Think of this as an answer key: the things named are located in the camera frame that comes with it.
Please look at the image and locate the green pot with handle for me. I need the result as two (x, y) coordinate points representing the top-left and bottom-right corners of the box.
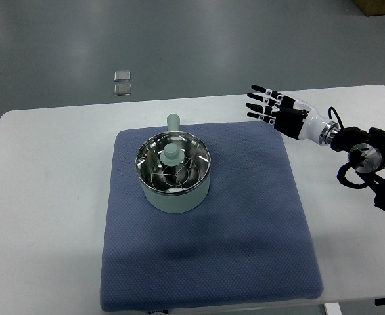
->
(141, 114), (210, 214)

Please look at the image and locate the upper metal floor plate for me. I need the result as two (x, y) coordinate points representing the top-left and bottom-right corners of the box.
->
(114, 70), (131, 82)

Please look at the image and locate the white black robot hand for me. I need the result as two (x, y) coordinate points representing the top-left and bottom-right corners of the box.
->
(246, 85), (338, 146)

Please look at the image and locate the glass lid with green knob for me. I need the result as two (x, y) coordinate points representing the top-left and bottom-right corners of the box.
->
(135, 131), (211, 196)

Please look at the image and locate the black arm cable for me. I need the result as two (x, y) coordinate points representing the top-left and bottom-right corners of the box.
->
(327, 106), (346, 129)

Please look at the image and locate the cardboard box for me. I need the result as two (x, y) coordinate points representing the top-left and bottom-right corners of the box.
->
(353, 0), (385, 16)

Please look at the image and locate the wire steamer rack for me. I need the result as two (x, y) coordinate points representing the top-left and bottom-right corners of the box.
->
(148, 163), (202, 193)

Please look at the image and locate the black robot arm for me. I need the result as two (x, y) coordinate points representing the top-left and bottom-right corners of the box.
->
(324, 127), (385, 211)

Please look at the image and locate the white table leg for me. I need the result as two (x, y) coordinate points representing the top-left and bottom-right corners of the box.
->
(323, 303), (342, 315)

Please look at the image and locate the blue fabric mat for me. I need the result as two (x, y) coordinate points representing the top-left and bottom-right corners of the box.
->
(100, 121), (323, 312)

